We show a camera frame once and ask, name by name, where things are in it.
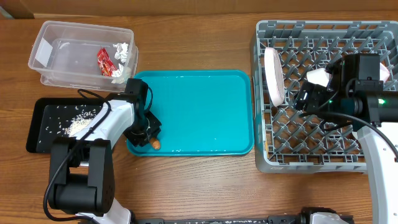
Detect white napkin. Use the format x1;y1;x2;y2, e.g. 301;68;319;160
113;42;129;63

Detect orange carrot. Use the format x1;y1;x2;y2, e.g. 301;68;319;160
149;138;161;150

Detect grey dishwasher rack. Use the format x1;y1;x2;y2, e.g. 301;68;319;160
251;20;397;174

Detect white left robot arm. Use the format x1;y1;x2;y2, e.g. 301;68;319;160
43;78;161;223

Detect teal serving tray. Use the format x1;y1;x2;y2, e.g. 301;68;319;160
126;70;254;157

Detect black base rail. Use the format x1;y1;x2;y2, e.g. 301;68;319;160
133;214;355;224

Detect cream bowl with leftovers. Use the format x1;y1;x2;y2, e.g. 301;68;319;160
306;68;331;87

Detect red foil snack wrapper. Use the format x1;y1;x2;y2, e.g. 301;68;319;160
97;48;123;77

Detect rice and meat leftovers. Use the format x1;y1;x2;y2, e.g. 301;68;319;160
65;118;93;137

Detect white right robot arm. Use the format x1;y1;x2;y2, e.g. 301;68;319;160
293;53;397;223

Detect black food waste tray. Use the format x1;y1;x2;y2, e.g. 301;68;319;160
25;98;105;153

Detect clear plastic waste bin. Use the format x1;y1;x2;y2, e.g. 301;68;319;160
28;21;139;92

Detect pink white bowl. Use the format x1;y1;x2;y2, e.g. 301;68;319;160
379;63;390;82

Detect pink round plate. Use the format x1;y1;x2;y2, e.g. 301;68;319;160
264;47;285;106

